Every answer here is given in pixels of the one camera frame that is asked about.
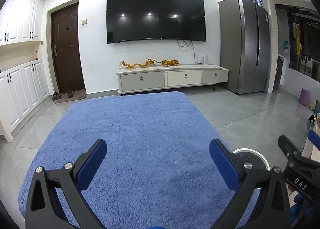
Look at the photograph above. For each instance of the dark brown entrance door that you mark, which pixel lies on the dark brown entrance door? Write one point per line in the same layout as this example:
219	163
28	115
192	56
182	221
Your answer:
65	48

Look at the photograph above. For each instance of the golden tiger figurine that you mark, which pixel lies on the golden tiger figurine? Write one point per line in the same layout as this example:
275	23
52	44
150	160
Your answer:
167	63

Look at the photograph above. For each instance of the white router on cabinet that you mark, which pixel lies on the white router on cabinet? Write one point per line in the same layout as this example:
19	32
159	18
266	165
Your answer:
205	59

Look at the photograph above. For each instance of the white rimmed trash bin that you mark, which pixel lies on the white rimmed trash bin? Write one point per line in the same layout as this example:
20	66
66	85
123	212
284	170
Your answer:
255	158

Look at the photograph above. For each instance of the pair of shoes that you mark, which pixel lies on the pair of shoes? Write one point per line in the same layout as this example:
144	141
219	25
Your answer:
58	96

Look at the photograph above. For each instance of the wall mounted black television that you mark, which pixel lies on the wall mounted black television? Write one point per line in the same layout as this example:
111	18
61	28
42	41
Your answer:
136	20

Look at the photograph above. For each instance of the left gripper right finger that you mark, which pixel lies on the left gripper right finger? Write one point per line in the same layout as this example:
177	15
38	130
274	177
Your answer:
271	210

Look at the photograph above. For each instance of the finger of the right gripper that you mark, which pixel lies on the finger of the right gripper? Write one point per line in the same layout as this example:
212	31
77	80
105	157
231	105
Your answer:
314	139
290	151

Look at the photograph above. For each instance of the golden dragon figurine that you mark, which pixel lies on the golden dragon figurine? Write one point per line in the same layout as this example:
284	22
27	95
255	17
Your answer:
129	67

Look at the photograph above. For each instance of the blue fluffy blanket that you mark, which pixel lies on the blue fluffy blanket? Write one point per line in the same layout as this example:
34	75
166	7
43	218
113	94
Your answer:
157	170

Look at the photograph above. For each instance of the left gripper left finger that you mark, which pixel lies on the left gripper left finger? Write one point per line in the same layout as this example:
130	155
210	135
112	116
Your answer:
44	209

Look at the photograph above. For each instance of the white wall cabinets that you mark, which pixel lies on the white wall cabinets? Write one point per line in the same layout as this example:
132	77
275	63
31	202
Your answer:
23	80

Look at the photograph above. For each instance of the grey double door refrigerator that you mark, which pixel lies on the grey double door refrigerator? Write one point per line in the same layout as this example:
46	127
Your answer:
245	45

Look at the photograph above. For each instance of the white low tv cabinet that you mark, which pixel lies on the white low tv cabinet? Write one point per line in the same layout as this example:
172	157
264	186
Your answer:
173	77

